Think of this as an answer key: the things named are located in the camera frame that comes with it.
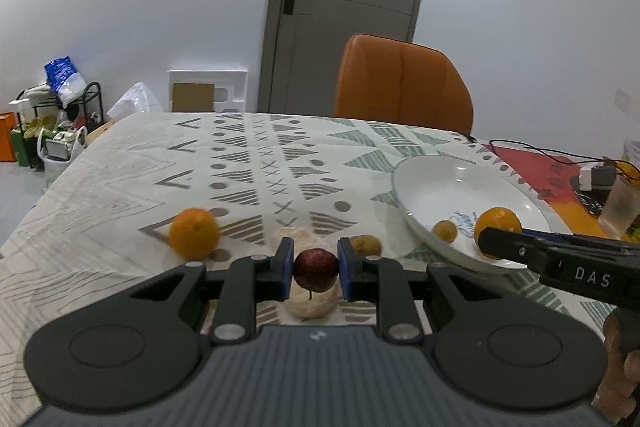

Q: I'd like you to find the yellow-green lime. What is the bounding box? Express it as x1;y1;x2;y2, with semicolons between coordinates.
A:
432;220;458;244
349;235;383;258

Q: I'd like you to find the small dark red fruit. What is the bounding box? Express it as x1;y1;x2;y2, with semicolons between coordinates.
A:
292;248;340;293

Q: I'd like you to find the large orange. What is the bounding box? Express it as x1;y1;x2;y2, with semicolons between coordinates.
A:
474;207;523;246
168;208;220;261

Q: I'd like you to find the person's right hand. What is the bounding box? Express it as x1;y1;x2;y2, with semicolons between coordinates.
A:
592;311;639;425

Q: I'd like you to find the translucent plastic cup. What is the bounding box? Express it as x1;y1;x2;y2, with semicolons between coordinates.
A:
598;176;639;239

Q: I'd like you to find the yellow-green lime in plate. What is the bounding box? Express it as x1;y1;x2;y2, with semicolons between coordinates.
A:
432;220;458;244

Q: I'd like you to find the white power adapter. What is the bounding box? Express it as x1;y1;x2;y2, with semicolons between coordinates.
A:
578;162;617;192

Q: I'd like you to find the white ceramic plate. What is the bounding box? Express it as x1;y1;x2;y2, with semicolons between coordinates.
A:
392;156;550;274

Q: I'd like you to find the red orange cartoon mat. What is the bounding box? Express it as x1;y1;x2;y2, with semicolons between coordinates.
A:
487;140;611;239

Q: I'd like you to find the patterned white tablecloth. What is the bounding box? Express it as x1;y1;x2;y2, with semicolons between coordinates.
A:
0;109;622;427

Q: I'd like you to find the white foam packaging with cardboard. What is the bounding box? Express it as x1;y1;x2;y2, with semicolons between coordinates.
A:
168;69;247;114

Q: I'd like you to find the orange leather chair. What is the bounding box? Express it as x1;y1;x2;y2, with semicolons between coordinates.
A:
333;34;474;135

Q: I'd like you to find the clear plastic bag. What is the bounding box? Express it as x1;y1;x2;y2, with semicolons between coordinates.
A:
107;82;163;121

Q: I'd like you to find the white bag with items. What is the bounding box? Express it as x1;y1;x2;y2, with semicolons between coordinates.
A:
37;127;88;188

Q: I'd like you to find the black metal rack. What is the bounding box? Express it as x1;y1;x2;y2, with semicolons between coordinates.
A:
10;81;105;141

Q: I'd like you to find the blue and white plastic bag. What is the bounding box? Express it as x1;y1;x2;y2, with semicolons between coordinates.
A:
44;56;87;107

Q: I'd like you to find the orange paper shopping bag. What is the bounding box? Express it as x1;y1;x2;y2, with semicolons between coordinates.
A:
0;113;16;162

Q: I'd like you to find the black cable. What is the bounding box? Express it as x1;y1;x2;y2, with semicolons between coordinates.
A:
466;133;616;218

